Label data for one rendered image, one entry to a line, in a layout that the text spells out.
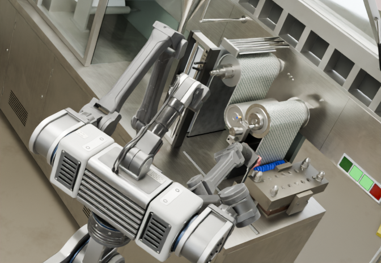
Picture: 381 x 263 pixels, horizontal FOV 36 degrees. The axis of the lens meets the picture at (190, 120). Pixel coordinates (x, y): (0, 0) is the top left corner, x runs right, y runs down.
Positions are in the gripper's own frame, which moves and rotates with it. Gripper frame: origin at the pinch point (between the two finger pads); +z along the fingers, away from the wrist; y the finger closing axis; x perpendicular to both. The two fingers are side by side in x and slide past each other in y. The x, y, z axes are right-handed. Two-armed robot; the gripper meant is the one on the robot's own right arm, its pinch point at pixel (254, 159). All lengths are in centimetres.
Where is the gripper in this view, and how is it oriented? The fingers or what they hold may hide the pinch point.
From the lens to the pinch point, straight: 260.0
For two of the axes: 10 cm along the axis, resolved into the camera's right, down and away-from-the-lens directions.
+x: 6.6, -7.5, -1.2
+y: 5.9, 6.0, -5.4
